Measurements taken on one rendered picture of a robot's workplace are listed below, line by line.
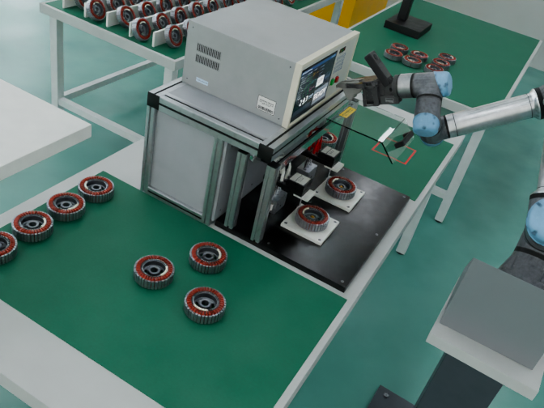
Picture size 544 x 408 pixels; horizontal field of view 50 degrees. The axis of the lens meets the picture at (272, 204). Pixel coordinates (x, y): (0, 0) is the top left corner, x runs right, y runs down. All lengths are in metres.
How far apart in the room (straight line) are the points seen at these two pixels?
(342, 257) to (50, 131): 0.96
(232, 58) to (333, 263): 0.69
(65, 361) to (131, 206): 0.62
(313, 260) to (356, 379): 0.88
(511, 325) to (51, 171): 2.50
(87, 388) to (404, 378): 1.57
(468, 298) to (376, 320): 1.15
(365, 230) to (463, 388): 0.58
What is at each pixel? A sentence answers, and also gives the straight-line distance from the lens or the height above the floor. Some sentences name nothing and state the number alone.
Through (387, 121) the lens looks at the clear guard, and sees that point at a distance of 2.09.
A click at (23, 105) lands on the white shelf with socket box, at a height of 1.20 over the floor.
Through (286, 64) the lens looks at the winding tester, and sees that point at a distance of 1.70.
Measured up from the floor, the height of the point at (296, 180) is 0.92.
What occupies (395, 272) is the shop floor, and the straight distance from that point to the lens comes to 3.17.
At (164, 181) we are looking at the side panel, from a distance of 1.95.
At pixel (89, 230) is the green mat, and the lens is 1.85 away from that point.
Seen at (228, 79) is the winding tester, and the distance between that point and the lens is 1.81.
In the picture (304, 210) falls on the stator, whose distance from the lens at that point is 1.95.
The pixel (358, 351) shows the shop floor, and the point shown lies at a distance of 2.69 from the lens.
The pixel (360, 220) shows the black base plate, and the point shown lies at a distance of 2.07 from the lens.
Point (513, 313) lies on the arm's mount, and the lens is 1.76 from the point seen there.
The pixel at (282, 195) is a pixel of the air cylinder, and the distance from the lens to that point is 1.98.
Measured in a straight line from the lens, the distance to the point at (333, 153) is 2.10.
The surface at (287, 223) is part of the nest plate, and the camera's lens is 1.93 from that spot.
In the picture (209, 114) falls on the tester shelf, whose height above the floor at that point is 1.11.
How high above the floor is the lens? 1.93
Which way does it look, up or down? 35 degrees down
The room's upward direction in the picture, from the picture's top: 14 degrees clockwise
